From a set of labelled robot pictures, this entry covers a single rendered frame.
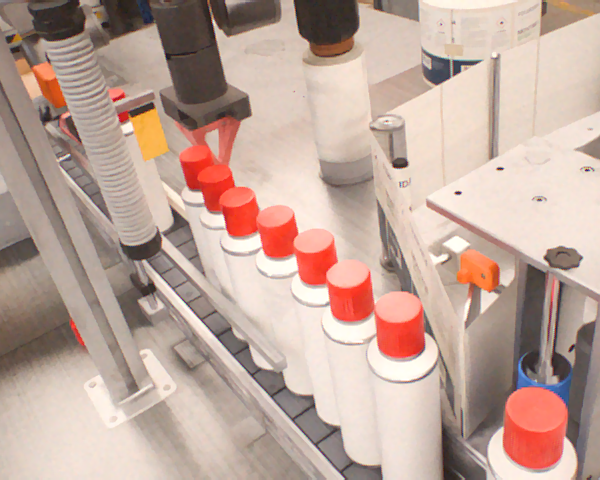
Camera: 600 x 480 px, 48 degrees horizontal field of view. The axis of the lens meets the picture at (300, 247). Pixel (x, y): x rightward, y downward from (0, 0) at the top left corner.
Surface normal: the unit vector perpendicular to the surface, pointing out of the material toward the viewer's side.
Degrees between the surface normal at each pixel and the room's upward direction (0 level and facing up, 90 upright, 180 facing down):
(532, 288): 90
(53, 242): 90
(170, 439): 0
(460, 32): 90
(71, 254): 90
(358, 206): 0
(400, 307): 3
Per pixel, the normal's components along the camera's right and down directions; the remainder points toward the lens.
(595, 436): 0.56, 0.43
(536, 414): -0.14, -0.82
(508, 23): 0.27, 0.55
